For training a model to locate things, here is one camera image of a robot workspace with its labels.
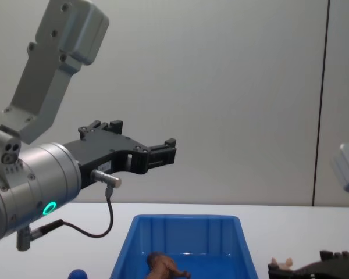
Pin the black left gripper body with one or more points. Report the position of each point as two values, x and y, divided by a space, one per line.
104 148

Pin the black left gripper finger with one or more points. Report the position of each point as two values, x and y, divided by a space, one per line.
116 128
163 154

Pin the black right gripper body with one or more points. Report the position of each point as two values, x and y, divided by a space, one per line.
331 270

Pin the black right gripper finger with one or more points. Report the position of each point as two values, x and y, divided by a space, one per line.
334 254
280 273

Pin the silver and grey left robot arm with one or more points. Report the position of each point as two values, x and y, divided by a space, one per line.
43 174

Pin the small pale pink toy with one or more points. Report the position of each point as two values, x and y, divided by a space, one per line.
283 263

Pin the blue plastic bin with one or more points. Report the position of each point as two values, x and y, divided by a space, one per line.
192 232

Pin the brown toy animal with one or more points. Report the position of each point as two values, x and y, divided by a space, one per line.
163 265

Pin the small blue ball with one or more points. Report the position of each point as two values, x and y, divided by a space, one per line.
78 275

